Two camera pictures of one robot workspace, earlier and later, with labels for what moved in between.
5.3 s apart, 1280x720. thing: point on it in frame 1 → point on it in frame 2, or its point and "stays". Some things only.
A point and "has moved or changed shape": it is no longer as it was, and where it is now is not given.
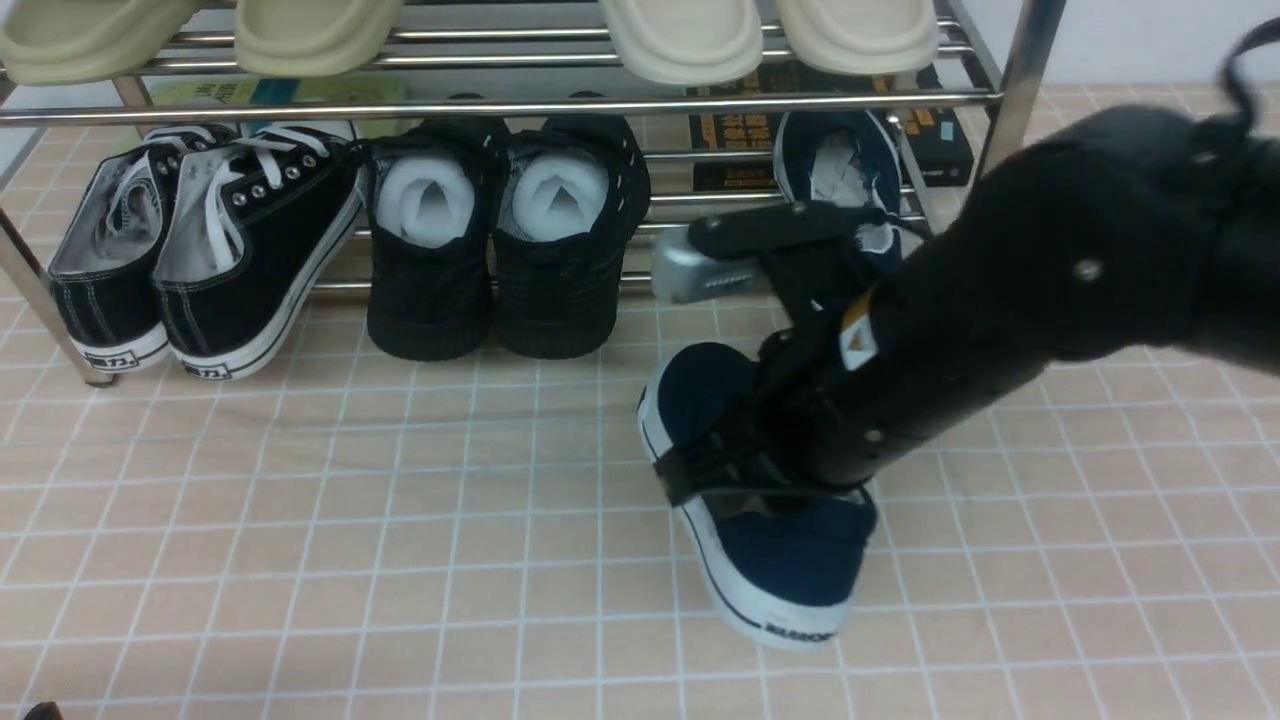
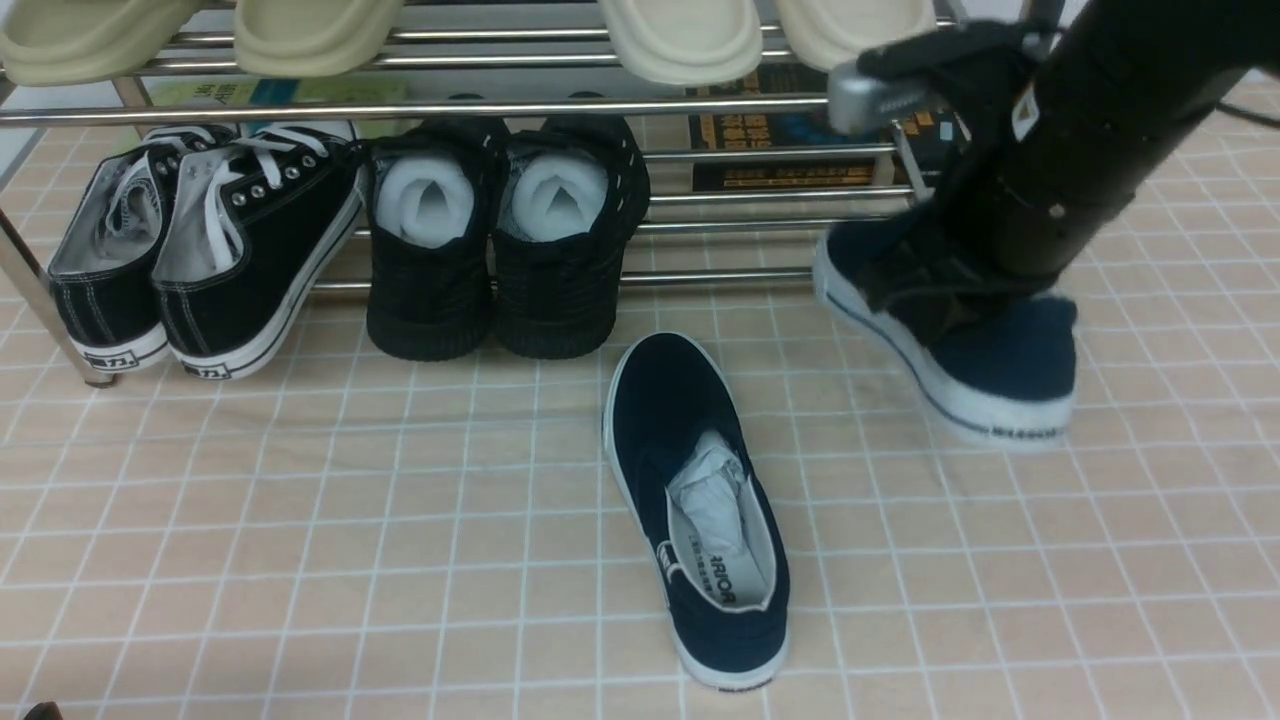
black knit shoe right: x=570 y=189 stays
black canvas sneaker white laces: x=248 y=223 stays
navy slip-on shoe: x=782 y=574 → x=692 y=486
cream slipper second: x=311 y=38 stays
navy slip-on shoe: x=844 y=157 has moved or changed shape
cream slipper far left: x=66 y=42 stays
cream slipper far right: x=858 y=37 stays
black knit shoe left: x=430 y=265 stays
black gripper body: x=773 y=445 → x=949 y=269
